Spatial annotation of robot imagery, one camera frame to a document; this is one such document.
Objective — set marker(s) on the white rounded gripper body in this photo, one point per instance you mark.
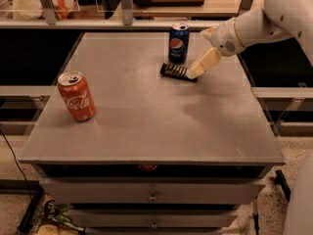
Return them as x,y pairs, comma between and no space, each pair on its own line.
224,38

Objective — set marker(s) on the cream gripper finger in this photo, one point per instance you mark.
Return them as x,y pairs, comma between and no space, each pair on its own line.
208,33
210,58

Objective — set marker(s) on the chocolate rxbar dark wrapper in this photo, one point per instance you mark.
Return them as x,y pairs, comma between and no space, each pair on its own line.
175,71

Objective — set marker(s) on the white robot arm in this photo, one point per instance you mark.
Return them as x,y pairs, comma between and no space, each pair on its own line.
274,21

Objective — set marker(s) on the blue pepsi can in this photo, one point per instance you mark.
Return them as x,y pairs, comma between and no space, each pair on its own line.
179,35

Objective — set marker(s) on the red coca-cola can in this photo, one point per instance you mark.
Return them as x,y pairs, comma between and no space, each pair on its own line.
74,90

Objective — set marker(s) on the grey drawer cabinet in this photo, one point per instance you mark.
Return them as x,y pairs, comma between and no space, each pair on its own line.
210,140

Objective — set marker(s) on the red object inside drawer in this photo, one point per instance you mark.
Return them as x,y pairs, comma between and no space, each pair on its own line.
147,167

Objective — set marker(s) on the upper drawer metal knob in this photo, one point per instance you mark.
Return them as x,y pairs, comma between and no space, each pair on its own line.
152,197

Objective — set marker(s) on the drawer metal knob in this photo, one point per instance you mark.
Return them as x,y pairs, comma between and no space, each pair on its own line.
154,225
152,197

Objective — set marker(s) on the lower drawer metal knob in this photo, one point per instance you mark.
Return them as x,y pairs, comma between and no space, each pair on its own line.
154,225

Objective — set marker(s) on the orange white bag on shelf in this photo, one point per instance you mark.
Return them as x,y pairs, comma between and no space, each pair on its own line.
43,9

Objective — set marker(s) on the snack bags on floor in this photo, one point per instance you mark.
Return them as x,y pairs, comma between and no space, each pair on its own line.
56,221

